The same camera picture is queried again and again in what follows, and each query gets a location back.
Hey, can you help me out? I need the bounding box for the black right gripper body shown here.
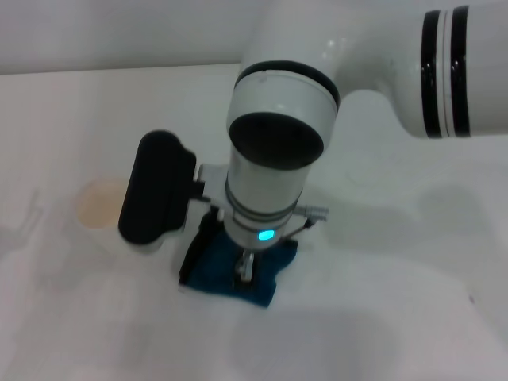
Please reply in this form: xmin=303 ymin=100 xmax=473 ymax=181
xmin=198 ymin=211 xmax=227 ymax=239

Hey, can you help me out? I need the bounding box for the blue rag with black trim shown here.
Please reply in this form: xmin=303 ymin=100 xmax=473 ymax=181
xmin=176 ymin=221 xmax=300 ymax=310

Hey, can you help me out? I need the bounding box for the translucent plastic cup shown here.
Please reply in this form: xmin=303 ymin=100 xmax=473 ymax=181
xmin=74 ymin=178 xmax=129 ymax=231

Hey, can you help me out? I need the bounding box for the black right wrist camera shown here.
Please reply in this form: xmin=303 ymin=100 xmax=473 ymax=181
xmin=117 ymin=129 xmax=198 ymax=256

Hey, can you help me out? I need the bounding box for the silver connector with thin cable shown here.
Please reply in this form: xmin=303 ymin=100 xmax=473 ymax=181
xmin=277 ymin=202 xmax=331 ymax=244

